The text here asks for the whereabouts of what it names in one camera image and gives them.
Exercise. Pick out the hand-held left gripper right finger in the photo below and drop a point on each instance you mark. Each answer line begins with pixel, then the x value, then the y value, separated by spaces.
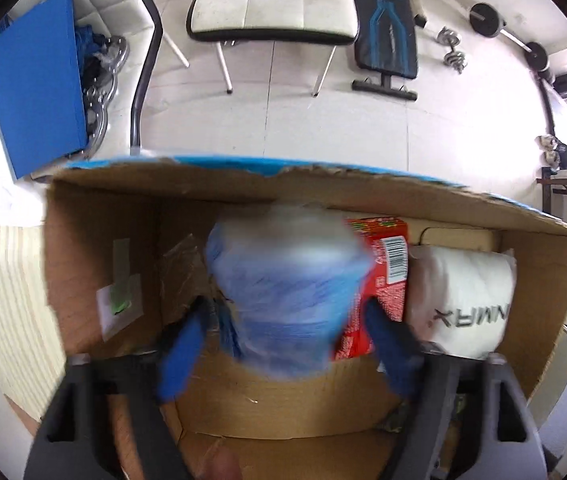
pixel 393 355

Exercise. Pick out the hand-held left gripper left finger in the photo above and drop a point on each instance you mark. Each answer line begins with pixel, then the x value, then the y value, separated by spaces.
pixel 181 360

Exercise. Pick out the brown cardboard box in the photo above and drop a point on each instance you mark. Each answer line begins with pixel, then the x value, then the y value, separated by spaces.
pixel 313 280

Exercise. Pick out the blue clear plastic packet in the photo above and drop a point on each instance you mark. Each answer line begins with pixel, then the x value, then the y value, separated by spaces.
pixel 283 290

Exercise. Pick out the red snack box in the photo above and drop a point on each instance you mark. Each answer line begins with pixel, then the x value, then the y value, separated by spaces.
pixel 381 285

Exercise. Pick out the white paper towel roll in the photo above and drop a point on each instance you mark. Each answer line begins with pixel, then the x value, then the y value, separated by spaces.
pixel 463 295

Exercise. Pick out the beige flat box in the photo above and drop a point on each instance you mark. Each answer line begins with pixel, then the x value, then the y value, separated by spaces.
pixel 458 238

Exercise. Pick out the blue flat board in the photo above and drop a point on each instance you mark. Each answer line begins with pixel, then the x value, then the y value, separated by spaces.
pixel 33 85

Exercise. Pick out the chrome dumbbell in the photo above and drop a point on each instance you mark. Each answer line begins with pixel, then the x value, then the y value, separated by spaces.
pixel 451 47

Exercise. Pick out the black blue workout bench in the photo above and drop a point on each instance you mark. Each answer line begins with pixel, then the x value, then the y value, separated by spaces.
pixel 386 25

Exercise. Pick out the black barbell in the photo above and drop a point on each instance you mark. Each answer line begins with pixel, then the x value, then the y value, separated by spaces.
pixel 508 30

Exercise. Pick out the white quilted chair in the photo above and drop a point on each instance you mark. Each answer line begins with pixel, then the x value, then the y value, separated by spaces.
pixel 113 5

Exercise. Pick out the white cushioned chair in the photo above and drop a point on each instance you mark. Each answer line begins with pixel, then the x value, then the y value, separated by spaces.
pixel 273 0

